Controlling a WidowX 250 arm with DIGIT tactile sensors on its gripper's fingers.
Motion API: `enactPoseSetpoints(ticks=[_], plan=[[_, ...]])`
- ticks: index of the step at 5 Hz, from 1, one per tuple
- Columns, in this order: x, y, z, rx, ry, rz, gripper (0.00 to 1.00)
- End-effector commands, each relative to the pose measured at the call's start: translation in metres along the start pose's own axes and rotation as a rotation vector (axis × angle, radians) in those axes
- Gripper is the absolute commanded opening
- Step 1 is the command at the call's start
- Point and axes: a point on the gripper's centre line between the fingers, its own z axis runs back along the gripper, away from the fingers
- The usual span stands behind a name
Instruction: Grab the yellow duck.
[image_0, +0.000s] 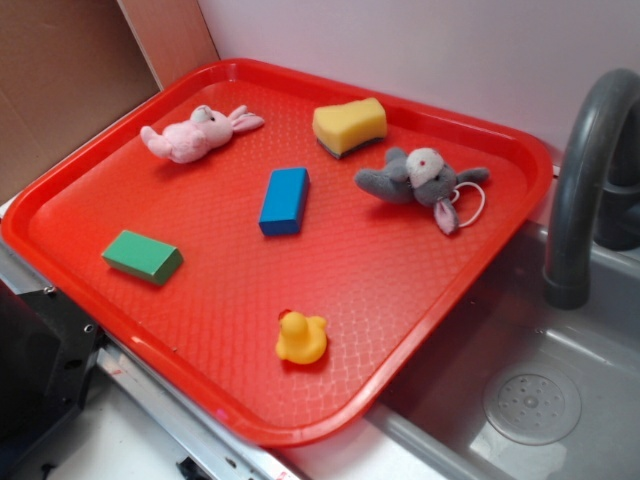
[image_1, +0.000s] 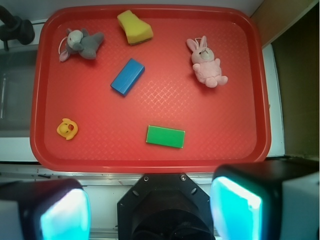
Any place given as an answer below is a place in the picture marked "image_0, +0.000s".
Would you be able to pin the grey toy sink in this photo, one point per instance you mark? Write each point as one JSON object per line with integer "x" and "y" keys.
{"x": 508, "y": 387}

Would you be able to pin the yellow rubber duck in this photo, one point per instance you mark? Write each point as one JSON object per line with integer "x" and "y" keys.
{"x": 302, "y": 339}

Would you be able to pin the yellow sponge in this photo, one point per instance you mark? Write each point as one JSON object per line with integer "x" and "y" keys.
{"x": 343, "y": 128}

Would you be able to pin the grey toy faucet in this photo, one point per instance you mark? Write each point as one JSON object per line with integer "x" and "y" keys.
{"x": 597, "y": 194}

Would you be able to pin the pink plush bunny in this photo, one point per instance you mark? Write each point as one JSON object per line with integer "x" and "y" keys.
{"x": 205, "y": 130}

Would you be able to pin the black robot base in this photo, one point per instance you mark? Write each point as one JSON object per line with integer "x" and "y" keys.
{"x": 48, "y": 349}

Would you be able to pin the green rectangular block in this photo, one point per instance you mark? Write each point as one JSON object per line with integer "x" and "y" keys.
{"x": 143, "y": 257}

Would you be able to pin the red plastic tray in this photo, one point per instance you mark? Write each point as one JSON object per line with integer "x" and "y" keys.
{"x": 383, "y": 276}

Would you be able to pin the grey plush bunny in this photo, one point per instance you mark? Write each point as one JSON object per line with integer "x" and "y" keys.
{"x": 423, "y": 176}

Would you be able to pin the brown cardboard panel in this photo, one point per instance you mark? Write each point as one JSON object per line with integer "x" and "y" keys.
{"x": 69, "y": 69}

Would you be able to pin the blue rectangular block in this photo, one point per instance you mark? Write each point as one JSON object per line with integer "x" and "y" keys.
{"x": 284, "y": 202}

